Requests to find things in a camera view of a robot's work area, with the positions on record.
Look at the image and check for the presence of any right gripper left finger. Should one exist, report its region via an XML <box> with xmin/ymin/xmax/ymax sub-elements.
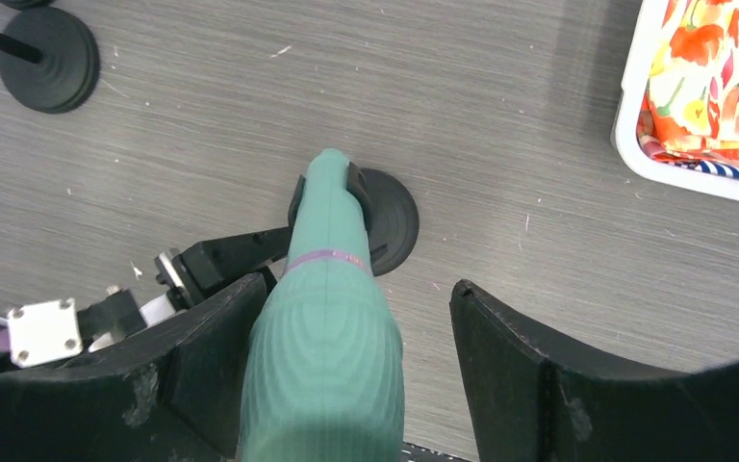
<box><xmin>0</xmin><ymin>274</ymin><xmax>267</xmax><ymax>461</ymax></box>

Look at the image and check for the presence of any mint green microphone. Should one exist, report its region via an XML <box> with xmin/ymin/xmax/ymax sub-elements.
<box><xmin>240</xmin><ymin>148</ymin><xmax>405</xmax><ymax>462</ymax></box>

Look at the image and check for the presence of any orange patterned cloth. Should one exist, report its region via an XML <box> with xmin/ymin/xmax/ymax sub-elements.
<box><xmin>637</xmin><ymin>1</ymin><xmax>739</xmax><ymax>179</ymax></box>

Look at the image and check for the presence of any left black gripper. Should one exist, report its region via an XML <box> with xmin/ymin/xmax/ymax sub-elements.
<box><xmin>155</xmin><ymin>226</ymin><xmax>292</xmax><ymax>309</ymax></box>

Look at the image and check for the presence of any white plastic basket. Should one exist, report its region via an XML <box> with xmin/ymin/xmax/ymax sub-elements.
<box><xmin>611</xmin><ymin>1</ymin><xmax>739</xmax><ymax>202</ymax></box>

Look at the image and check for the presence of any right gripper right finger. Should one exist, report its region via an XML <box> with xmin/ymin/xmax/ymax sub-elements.
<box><xmin>449</xmin><ymin>280</ymin><xmax>739</xmax><ymax>461</ymax></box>

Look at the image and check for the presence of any black mic stand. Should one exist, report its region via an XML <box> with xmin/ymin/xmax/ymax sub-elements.
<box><xmin>282</xmin><ymin>158</ymin><xmax>420</xmax><ymax>287</ymax></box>
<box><xmin>0</xmin><ymin>1</ymin><xmax>101</xmax><ymax>115</ymax></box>

